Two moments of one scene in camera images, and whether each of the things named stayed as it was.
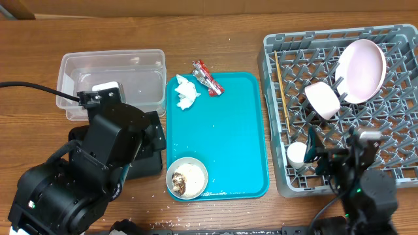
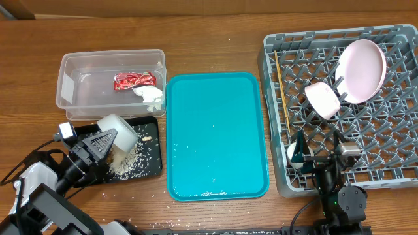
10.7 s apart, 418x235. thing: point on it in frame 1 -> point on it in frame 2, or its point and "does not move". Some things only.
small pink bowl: x=322 y=98 does not move
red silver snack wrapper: x=202 y=73 -> x=128 y=81
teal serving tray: x=227 y=132 does not move
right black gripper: x=328 y=155 -> x=313 y=161
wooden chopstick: x=283 y=91 does not move
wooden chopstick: x=282 y=90 does not move
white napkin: x=187 y=93 -> x=151 y=96
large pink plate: x=360 y=70 does not move
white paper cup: x=296 y=153 does not move
